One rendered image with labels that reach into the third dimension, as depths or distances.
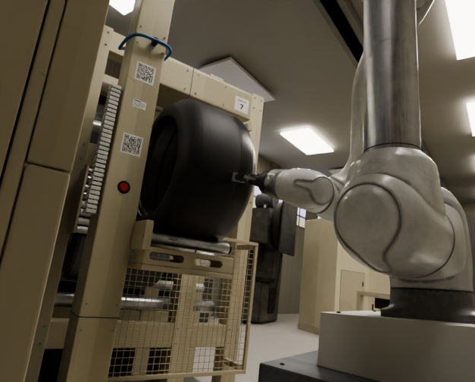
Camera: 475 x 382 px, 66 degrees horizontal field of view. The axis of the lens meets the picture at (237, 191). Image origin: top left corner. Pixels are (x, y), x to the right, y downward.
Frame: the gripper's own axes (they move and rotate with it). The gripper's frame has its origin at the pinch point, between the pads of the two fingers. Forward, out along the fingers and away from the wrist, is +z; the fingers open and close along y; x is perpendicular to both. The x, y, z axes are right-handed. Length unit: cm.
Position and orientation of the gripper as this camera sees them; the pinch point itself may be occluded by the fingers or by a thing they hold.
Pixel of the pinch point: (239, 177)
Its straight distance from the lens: 127.5
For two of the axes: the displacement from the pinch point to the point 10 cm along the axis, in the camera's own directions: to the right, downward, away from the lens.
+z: -5.2, -1.2, 8.4
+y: -8.2, -2.2, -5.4
